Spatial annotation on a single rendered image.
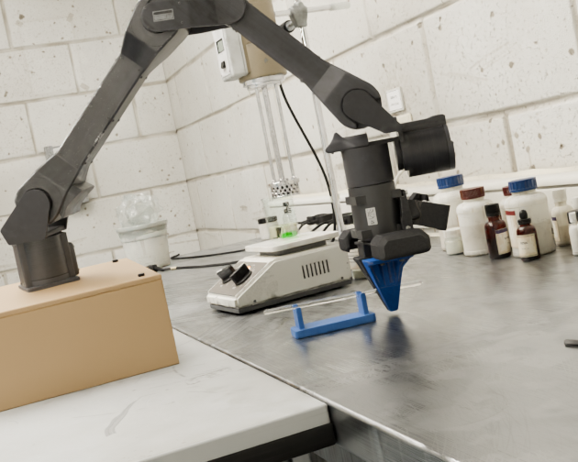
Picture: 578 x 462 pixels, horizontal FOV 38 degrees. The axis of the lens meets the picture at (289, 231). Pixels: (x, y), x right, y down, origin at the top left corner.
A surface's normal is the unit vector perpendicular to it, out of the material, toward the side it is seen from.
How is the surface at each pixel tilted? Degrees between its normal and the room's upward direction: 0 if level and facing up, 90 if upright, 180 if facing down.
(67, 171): 73
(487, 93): 90
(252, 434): 90
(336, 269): 90
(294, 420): 90
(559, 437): 0
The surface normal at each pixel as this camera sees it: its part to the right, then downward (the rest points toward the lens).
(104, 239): 0.35, 0.00
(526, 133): -0.92, 0.21
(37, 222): -0.06, 0.15
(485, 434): -0.19, -0.98
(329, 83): -0.44, -0.18
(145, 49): -0.33, 0.53
